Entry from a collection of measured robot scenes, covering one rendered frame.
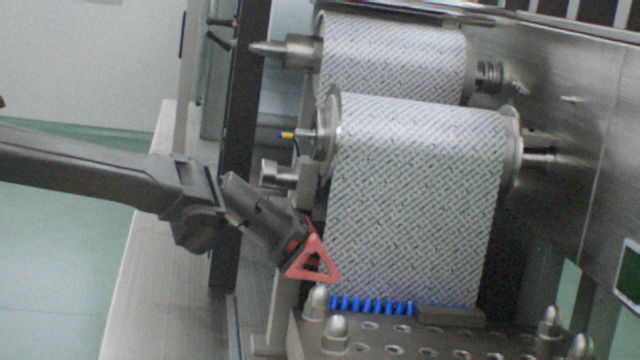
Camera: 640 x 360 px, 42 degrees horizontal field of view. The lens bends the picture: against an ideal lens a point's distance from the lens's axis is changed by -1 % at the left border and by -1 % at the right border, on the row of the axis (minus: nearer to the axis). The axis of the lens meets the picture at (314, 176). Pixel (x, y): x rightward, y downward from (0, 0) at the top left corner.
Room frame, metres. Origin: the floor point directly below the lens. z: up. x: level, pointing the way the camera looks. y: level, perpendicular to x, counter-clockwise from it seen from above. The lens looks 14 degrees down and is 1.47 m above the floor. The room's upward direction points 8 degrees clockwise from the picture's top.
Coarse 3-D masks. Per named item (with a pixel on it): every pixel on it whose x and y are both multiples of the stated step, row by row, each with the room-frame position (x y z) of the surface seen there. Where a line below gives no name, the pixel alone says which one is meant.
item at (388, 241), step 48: (336, 192) 1.12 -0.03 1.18; (384, 192) 1.13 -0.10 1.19; (432, 192) 1.14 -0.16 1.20; (336, 240) 1.12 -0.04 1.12; (384, 240) 1.13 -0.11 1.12; (432, 240) 1.14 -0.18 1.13; (480, 240) 1.15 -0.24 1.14; (336, 288) 1.12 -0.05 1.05; (384, 288) 1.13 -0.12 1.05; (432, 288) 1.14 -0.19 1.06
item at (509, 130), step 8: (328, 96) 1.20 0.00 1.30; (328, 104) 1.19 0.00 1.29; (504, 120) 1.20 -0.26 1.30; (512, 128) 1.19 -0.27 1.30; (512, 136) 1.18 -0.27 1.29; (512, 144) 1.17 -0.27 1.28; (328, 152) 1.13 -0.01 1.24; (512, 152) 1.17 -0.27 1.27; (328, 160) 1.13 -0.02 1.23; (504, 160) 1.16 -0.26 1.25; (512, 160) 1.16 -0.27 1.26; (320, 168) 1.18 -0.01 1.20; (504, 168) 1.16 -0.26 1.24; (504, 176) 1.17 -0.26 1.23; (504, 184) 1.17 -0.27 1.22
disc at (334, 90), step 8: (336, 88) 1.16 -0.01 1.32; (336, 96) 1.15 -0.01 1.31; (336, 104) 1.14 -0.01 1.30; (336, 112) 1.13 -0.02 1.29; (336, 120) 1.12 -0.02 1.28; (336, 128) 1.12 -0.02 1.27; (336, 136) 1.11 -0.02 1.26; (336, 144) 1.11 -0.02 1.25; (336, 152) 1.11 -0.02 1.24; (328, 168) 1.13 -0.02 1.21; (320, 176) 1.18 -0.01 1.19; (328, 176) 1.12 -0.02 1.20; (320, 184) 1.17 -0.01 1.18
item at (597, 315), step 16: (592, 288) 1.34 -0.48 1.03; (576, 304) 1.37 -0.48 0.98; (592, 304) 1.33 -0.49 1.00; (608, 304) 1.33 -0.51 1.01; (576, 320) 1.36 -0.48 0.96; (592, 320) 1.33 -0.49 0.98; (608, 320) 1.33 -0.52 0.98; (592, 336) 1.33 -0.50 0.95; (608, 336) 1.34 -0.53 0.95; (592, 352) 1.33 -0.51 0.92; (608, 352) 1.34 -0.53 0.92
